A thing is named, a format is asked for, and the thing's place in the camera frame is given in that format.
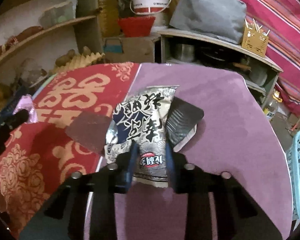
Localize pink foil wrapper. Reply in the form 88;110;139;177
13;94;38;124

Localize red gold patterned cloth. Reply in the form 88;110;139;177
0;62;139;237

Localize purple towel mat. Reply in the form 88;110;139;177
115;63;293;239

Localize black paper cup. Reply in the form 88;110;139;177
165;97;204;152

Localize light blue plastic basket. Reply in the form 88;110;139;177
286;131;300;220

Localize yellow egg tray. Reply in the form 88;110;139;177
50;53;105;74

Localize clear bottle yellow cap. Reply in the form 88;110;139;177
263;90;282;121

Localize grey storage cabinet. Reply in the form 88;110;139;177
158;28;283;108

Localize yellow oil bottle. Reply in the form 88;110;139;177
98;0;121;38

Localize cardboard box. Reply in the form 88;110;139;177
103;34;161;63

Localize red plastic basket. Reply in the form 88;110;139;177
118;16;155;37

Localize wooden utensil holder box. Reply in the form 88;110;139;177
241;19;270;57

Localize white plastic bucket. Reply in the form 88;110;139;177
129;0;172;28

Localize grey fabric cover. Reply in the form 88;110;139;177
170;0;247;44

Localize red striped cloth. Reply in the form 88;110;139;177
165;0;300;117

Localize wooden wall shelf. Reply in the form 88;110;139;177
0;0;103;83

